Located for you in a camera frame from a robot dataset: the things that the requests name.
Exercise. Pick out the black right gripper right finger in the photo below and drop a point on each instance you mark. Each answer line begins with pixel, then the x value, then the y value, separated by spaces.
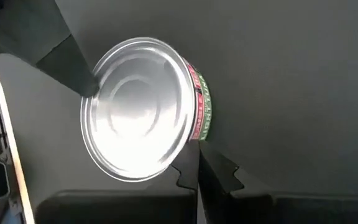
pixel 291 210

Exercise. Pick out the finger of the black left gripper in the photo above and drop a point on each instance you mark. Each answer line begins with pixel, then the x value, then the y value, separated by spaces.
pixel 70 68

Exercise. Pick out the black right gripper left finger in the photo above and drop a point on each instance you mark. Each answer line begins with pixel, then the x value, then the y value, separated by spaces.
pixel 120 207

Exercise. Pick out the green label tuna can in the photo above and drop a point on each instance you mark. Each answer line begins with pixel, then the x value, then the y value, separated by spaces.
pixel 141 109

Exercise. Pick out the black table mat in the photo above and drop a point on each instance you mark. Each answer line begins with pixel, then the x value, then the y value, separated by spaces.
pixel 291 93

